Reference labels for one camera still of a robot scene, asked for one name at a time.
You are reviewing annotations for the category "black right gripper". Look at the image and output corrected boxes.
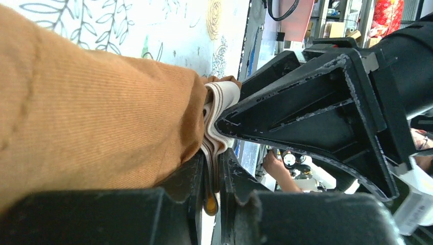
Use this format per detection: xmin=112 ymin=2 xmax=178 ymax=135
xmin=215 ymin=14 xmax=432 ymax=201

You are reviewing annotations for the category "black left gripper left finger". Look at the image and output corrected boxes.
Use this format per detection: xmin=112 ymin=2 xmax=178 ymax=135
xmin=1 ymin=152 xmax=205 ymax=244

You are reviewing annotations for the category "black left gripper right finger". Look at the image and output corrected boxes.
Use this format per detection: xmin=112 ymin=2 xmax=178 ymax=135
xmin=220 ymin=149 xmax=403 ymax=244

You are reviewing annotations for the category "brown boxer underwear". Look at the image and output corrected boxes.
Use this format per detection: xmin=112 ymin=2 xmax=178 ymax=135
xmin=1 ymin=6 xmax=240 ymax=213

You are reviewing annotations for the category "operator hand in background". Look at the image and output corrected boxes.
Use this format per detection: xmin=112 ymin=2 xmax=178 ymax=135
xmin=262 ymin=151 xmax=302 ymax=193

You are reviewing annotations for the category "floral patterned table mat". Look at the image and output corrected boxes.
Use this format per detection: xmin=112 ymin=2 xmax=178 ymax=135
xmin=1 ymin=0 xmax=251 ymax=77

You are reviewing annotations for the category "black mounting base rail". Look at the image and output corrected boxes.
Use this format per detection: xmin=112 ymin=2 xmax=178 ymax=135
xmin=237 ymin=0 xmax=268 ymax=82

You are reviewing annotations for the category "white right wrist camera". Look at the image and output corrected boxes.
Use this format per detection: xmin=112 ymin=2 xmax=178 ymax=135
xmin=392 ymin=149 xmax=432 ymax=236

